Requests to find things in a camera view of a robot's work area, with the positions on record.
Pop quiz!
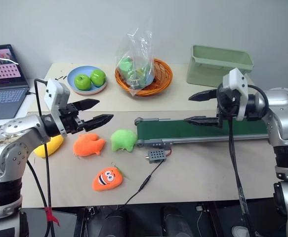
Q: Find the clear plastic bag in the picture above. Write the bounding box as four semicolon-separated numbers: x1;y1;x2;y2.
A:
115;27;156;97

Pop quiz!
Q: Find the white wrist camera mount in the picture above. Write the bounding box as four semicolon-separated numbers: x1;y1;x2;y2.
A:
43;79;71;138
222;68;249;121

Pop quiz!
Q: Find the blue plate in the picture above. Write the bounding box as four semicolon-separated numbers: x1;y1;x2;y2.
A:
67;65;108;95

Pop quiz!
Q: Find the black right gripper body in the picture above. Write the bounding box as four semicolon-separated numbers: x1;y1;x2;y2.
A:
215;85;242;128

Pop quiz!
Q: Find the small grey sensor box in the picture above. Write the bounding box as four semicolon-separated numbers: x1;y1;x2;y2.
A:
145;149;167;164

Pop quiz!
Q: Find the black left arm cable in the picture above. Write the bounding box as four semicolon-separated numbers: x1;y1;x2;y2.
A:
26;79;56;237

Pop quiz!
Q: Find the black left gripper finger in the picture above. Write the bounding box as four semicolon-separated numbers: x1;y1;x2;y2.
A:
74;98;100;112
82;114;114;132

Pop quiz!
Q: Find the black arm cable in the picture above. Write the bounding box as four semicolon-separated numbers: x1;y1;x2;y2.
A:
227;84;269;237
26;79;56;237

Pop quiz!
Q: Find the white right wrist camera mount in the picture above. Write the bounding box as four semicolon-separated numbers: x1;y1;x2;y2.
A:
222;68;249;121

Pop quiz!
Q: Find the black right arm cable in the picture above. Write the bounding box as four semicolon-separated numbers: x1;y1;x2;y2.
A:
227;84;269;237

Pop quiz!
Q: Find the light green plastic bin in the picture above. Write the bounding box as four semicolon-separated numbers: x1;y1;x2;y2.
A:
186;44;254;87

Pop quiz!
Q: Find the green plush toy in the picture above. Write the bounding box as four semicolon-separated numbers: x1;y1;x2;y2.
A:
110;129;138;153

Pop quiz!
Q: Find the green apple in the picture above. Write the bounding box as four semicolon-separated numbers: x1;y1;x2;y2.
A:
90;69;107;87
74;75;92;90

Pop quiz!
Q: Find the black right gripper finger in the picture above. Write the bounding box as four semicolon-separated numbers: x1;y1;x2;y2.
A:
183;116;220;127
188;88;220;102

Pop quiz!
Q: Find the orange carrot plush toy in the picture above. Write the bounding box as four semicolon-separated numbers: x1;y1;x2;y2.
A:
92;165;126;192

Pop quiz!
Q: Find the laptop computer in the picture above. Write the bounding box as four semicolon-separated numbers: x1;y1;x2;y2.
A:
0;44;31;121

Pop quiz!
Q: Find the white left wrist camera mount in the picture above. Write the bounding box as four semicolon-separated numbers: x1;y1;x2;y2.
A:
43;79;71;138

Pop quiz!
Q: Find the yellow plush toy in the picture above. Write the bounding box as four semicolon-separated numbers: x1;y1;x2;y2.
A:
34;134;64;158

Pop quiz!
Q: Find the red tape on cable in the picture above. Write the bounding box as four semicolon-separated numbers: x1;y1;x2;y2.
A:
44;207;60;227

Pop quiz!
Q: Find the green conveyor belt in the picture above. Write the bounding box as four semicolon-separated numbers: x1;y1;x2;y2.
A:
134;117;270;149

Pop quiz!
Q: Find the orange woven basket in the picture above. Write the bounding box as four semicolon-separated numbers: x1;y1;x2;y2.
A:
115;58;173;96

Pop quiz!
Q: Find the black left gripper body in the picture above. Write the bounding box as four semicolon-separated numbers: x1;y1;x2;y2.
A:
58;103;86;135

